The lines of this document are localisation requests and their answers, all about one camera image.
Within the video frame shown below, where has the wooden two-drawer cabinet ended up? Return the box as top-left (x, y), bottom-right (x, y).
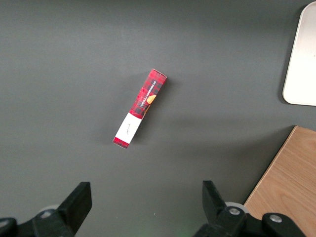
top-left (243, 125), bottom-right (316, 237)

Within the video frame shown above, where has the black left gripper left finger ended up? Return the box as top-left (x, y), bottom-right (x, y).
top-left (0, 182), bottom-right (92, 237)

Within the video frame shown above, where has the beige plastic tray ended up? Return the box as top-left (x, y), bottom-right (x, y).
top-left (282, 1), bottom-right (316, 107)

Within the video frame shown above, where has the red tartan shortbread box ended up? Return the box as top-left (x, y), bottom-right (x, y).
top-left (113, 68), bottom-right (168, 151)

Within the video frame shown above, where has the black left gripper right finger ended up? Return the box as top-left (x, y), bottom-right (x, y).
top-left (195, 180), bottom-right (307, 237)

